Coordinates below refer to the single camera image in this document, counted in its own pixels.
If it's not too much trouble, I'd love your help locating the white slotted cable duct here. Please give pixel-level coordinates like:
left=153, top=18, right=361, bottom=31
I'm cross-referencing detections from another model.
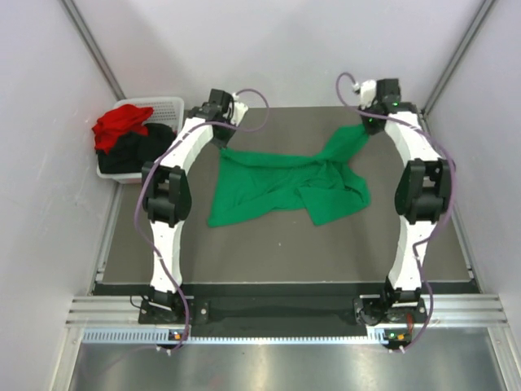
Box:
left=82, top=327, right=410, bottom=345

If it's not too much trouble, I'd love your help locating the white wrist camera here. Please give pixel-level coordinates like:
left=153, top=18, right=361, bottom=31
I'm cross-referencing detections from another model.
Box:
left=230, top=93, right=249, bottom=126
left=352, top=80, right=377, bottom=110

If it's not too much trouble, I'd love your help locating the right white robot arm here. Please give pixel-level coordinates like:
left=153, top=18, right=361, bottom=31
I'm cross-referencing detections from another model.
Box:
left=356, top=79, right=452, bottom=326

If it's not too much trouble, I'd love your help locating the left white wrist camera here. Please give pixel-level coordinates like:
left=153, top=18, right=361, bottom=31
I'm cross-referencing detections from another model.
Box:
left=230, top=93, right=249, bottom=126

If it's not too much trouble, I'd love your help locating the white plastic basket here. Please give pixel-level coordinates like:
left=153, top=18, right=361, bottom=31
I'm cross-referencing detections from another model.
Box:
left=97, top=96, right=185, bottom=184

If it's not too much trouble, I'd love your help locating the green t shirt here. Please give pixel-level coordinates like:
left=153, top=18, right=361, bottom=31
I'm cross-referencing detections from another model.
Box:
left=208, top=125, right=371, bottom=227

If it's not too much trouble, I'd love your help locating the black t shirt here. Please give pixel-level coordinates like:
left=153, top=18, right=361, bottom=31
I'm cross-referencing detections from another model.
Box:
left=98, top=123, right=177, bottom=174

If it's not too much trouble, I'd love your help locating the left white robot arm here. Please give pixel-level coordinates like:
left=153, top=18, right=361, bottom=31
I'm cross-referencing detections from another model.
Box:
left=139, top=89, right=248, bottom=324

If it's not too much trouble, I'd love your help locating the aluminium frame rail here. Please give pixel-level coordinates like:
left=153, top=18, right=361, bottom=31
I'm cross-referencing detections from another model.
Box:
left=66, top=294, right=507, bottom=329

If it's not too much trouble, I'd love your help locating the red t shirt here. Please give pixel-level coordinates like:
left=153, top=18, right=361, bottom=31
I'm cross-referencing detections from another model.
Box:
left=92, top=104, right=154, bottom=154

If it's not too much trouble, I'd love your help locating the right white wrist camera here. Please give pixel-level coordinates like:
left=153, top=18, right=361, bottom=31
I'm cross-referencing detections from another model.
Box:
left=352, top=80, right=377, bottom=110

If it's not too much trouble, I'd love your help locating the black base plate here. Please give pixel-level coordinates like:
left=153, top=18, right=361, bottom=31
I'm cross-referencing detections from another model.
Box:
left=139, top=297, right=425, bottom=326

